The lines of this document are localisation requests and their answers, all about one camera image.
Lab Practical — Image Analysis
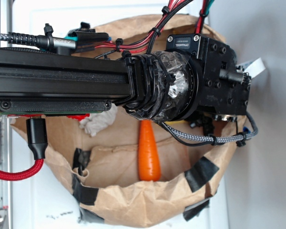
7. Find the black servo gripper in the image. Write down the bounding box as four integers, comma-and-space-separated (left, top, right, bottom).
166, 34, 251, 121

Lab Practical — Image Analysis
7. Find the yellow cloth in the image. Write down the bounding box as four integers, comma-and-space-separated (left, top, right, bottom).
167, 120, 186, 125

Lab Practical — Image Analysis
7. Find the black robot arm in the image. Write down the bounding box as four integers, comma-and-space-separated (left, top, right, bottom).
0, 33, 251, 123

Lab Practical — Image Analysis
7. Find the orange plastic carrot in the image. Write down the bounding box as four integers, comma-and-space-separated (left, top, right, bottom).
138, 120, 161, 181

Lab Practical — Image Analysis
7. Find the crumpled white paper ball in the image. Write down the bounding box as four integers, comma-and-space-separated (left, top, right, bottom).
79, 108, 117, 137

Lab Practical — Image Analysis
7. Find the grey braided USB plug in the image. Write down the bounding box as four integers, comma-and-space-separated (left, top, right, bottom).
0, 23, 77, 55

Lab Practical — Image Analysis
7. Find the white flat ribbon cable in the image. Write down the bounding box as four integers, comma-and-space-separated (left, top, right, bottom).
239, 57, 267, 79

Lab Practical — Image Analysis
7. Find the grey braided cable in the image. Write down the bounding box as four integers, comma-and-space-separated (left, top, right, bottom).
161, 112, 259, 146

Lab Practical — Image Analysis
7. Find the red and black wire bundle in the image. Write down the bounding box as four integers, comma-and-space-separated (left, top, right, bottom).
78, 0, 215, 60

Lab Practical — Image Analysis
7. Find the red braided USB cable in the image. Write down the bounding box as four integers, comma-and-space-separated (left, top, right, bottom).
0, 118, 49, 181

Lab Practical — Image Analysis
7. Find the aluminium extrusion rail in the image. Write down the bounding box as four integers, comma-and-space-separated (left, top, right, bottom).
0, 0, 13, 229

